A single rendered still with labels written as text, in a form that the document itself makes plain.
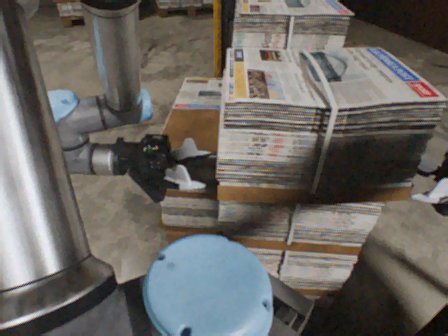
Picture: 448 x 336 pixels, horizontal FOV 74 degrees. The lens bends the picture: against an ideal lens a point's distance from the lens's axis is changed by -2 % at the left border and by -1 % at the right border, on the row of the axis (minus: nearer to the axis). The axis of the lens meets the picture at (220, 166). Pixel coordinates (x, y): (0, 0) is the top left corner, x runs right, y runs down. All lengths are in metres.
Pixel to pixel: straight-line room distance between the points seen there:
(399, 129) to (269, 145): 0.22
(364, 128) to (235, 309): 0.40
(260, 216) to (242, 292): 0.48
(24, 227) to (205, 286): 0.15
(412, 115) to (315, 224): 0.34
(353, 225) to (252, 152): 0.36
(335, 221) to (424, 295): 0.99
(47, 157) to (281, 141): 0.38
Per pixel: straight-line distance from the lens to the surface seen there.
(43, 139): 0.29
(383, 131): 0.59
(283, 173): 0.58
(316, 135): 0.55
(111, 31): 0.47
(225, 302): 0.27
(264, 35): 1.10
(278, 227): 0.77
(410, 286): 1.71
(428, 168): 0.83
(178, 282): 0.28
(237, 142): 0.54
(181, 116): 1.40
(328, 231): 0.80
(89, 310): 0.28
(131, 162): 0.69
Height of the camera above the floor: 1.29
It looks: 39 degrees down
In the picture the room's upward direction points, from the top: straight up
